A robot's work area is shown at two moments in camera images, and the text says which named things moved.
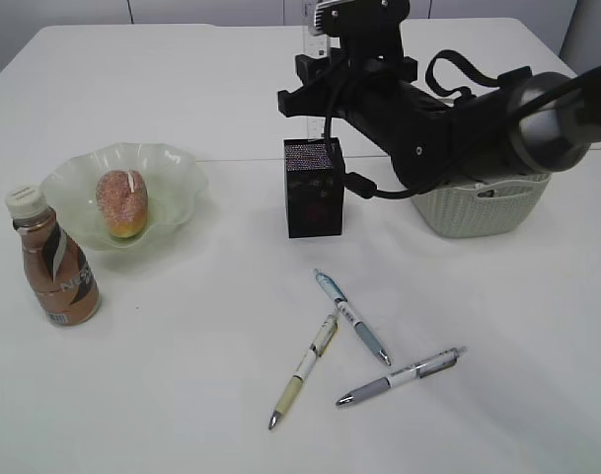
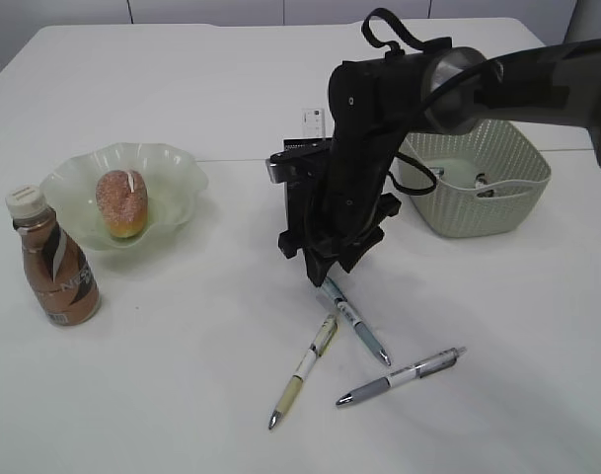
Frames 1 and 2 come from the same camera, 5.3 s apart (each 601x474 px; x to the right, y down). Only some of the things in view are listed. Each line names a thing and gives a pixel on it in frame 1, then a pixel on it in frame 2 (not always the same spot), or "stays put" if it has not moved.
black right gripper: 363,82 -> 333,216
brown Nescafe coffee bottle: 61,275 stays put
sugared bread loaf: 123,196 stays put
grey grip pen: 420,369 stays put
